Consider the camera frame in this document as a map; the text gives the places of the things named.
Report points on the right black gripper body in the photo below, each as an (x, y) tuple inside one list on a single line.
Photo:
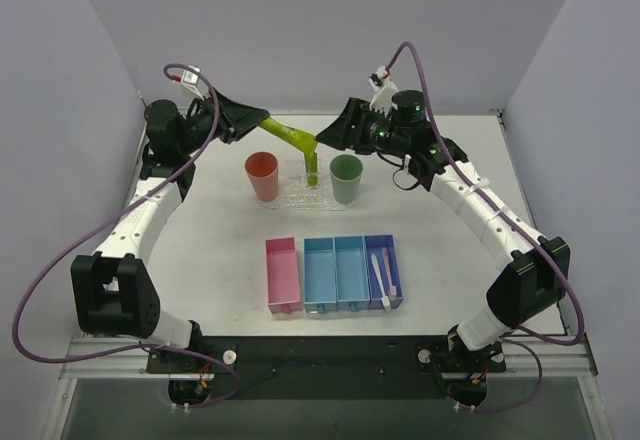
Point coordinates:
[(358, 125)]

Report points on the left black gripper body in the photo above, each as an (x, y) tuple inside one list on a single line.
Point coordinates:
[(223, 118)]

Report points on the green plastic cup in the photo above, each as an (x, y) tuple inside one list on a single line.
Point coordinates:
[(345, 172)]

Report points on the yellow-green toothpaste tube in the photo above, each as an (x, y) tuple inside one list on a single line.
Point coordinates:
[(311, 169), (303, 141)]

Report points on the orange plastic cup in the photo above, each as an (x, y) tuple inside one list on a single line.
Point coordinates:
[(262, 171)]

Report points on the clear textured plastic box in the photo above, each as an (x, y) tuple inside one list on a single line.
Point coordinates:
[(292, 183)]

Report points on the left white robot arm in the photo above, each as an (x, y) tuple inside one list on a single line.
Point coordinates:
[(113, 292)]

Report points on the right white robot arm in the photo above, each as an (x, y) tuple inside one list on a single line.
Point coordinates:
[(532, 267)]

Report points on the clear textured oval tray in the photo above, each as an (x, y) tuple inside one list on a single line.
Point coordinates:
[(281, 203)]

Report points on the pink toothbrush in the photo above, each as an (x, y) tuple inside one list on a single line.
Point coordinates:
[(392, 290)]

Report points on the white toothbrush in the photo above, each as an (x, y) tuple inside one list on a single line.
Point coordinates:
[(376, 267)]

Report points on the purple-blue storage bin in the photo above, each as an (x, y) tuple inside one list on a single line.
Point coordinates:
[(383, 272)]

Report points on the light blue bin left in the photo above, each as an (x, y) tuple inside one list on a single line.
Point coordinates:
[(320, 289)]

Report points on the light blue bin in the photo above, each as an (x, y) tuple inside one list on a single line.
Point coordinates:
[(353, 293), (320, 289)]

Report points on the light blue bin middle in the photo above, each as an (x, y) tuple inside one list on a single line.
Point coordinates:
[(353, 293)]

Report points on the pink storage bin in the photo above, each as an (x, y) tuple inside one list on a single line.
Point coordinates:
[(283, 280)]

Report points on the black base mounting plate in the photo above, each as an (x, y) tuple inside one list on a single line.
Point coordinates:
[(399, 367)]

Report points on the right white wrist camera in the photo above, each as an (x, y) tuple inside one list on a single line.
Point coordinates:
[(384, 89)]

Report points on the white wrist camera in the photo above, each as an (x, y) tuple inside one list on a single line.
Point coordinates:
[(188, 82), (384, 89)]

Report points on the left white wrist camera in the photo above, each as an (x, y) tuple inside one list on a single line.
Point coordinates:
[(188, 82)]

